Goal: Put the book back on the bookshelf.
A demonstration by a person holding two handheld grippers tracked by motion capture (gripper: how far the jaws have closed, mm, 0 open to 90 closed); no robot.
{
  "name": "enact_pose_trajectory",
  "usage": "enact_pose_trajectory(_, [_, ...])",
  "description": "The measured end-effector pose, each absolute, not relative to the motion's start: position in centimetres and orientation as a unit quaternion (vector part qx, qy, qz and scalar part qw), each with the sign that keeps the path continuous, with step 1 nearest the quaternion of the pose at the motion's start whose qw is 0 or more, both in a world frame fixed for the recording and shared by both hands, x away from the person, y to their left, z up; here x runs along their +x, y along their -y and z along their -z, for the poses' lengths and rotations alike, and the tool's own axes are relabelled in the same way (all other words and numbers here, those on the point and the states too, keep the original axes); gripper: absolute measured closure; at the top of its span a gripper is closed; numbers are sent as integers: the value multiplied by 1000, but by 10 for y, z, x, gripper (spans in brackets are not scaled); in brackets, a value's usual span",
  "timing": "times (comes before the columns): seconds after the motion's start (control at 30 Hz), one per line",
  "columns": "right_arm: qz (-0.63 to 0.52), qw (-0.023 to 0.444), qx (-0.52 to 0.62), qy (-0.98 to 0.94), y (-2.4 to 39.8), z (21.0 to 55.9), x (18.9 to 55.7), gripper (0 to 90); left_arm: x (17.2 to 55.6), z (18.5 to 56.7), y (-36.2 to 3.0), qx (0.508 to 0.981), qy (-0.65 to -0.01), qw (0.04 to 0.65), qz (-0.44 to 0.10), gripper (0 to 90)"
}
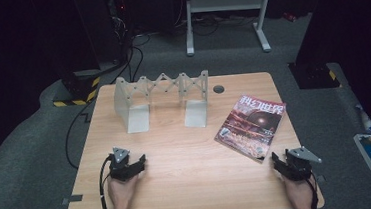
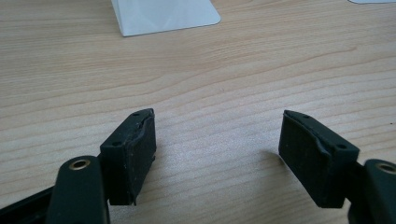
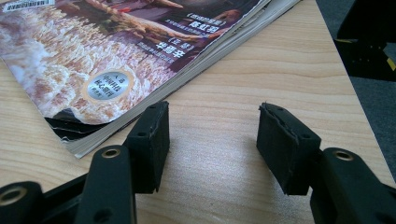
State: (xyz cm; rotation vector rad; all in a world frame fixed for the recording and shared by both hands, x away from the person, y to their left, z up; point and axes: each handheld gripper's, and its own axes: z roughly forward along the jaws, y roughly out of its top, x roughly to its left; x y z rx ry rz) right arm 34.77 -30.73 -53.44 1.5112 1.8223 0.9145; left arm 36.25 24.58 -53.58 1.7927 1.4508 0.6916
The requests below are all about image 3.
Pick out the black stand base, yellow stripe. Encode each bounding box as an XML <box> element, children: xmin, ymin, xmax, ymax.
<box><xmin>333</xmin><ymin>0</ymin><xmax>396</xmax><ymax>82</ymax></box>

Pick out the glossy magazine with reddish cover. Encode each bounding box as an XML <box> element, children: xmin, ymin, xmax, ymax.
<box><xmin>0</xmin><ymin>0</ymin><xmax>302</xmax><ymax>159</ymax></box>

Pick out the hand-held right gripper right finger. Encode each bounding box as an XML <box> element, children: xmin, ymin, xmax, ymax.
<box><xmin>256</xmin><ymin>102</ymin><xmax>322</xmax><ymax>196</ymax></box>

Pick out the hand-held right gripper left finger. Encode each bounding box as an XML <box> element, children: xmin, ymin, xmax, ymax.
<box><xmin>123</xmin><ymin>100</ymin><xmax>171</xmax><ymax>194</ymax></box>

